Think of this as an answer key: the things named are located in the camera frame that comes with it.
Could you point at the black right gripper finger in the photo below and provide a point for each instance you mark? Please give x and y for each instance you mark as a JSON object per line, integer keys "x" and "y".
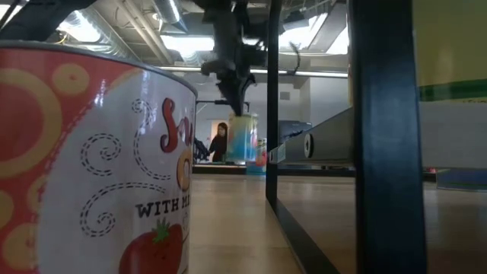
{"x": 233, "y": 95}
{"x": 244, "y": 87}

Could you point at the tall yellow blue can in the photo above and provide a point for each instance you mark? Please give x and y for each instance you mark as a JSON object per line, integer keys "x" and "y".
{"x": 243, "y": 141}

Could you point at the Tomatoes labelled tall can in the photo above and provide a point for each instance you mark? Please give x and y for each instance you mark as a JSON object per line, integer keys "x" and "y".
{"x": 260, "y": 158}

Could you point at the Saucy spaghetti short can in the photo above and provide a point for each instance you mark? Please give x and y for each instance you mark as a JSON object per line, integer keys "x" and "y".
{"x": 95, "y": 152}

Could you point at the Carrots labelled tall can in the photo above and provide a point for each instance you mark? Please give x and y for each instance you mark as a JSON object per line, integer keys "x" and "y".
{"x": 449, "y": 45}

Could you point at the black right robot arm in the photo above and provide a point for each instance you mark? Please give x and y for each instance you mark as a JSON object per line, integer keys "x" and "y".
{"x": 228, "y": 23}

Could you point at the person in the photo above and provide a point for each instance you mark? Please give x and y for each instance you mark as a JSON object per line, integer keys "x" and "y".
{"x": 220, "y": 146}

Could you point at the long ceiling light strip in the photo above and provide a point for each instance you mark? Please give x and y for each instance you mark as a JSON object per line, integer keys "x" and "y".
{"x": 323, "y": 74}

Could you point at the black gantry frame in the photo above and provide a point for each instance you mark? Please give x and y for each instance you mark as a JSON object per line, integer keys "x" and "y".
{"x": 207, "y": 102}

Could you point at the silver ventilation duct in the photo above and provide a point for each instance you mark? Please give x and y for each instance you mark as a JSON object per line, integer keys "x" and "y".
{"x": 169, "y": 13}

